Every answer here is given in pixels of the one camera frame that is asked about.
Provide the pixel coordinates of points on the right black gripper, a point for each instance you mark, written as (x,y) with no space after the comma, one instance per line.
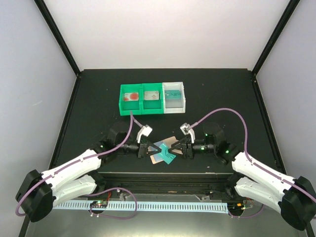
(186,147)

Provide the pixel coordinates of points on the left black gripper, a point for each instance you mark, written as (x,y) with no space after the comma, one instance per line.
(143,148)

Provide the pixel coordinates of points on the beige leather card holder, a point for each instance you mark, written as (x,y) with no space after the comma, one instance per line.
(168,141)

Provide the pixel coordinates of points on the teal AION card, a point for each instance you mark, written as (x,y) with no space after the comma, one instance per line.
(165,155)

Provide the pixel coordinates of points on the white VIP card page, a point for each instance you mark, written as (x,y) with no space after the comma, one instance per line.
(151,95)

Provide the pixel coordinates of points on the red white card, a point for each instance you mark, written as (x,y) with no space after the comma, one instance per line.
(131,96)

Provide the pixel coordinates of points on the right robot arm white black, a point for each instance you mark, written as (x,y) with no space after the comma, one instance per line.
(294,199)

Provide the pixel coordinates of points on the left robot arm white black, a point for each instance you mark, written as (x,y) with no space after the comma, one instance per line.
(40,192)

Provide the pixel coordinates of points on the middle green bin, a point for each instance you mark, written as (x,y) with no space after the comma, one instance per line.
(151,107)

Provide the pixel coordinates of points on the green bin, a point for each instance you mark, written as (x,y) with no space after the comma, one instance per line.
(133,106)
(151,107)

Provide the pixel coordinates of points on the white bin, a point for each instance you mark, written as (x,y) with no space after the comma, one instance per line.
(174,100)

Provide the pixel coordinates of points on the left green bin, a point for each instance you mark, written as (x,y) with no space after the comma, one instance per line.
(133,106)

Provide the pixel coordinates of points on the left small circuit board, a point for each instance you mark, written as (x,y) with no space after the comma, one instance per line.
(99,204)

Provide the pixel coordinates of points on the small circuit board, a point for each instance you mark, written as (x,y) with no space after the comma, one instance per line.
(236,206)
(99,204)

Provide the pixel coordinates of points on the right small circuit board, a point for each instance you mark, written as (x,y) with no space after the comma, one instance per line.
(236,206)

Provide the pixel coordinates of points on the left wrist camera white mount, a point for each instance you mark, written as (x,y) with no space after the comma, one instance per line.
(144,131)

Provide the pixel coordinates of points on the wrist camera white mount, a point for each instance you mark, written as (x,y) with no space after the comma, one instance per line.
(144,131)
(187,130)

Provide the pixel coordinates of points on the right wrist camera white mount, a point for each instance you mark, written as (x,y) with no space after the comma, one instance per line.
(187,130)

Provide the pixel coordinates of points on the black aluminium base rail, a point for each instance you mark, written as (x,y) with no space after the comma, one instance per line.
(216,186)

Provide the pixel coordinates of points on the white slotted cable duct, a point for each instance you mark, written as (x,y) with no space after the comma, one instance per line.
(207,207)

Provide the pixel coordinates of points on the left black frame post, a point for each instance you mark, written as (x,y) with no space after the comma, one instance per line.
(41,5)

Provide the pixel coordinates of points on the black frame post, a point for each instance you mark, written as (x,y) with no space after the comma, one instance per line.
(41,5)
(286,15)

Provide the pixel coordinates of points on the right black frame post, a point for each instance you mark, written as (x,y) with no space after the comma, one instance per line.
(286,15)

